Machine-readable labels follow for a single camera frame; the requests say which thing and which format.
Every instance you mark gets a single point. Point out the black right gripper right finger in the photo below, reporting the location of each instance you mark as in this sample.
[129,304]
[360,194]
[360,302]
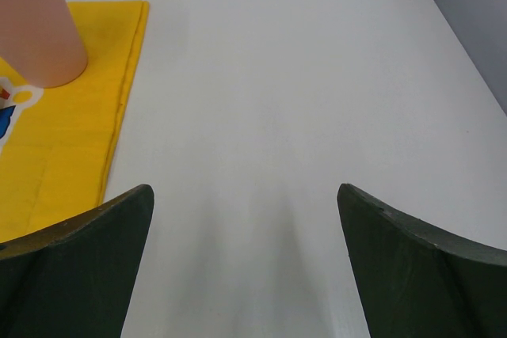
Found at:
[417,280]

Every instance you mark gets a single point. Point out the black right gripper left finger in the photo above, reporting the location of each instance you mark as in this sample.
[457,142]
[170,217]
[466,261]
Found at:
[76,277]

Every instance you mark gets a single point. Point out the yellow Pikachu placemat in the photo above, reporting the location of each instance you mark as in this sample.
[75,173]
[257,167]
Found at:
[57,144]

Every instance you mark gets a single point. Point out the pink plastic cup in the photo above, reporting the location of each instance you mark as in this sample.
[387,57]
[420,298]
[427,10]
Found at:
[40,41]

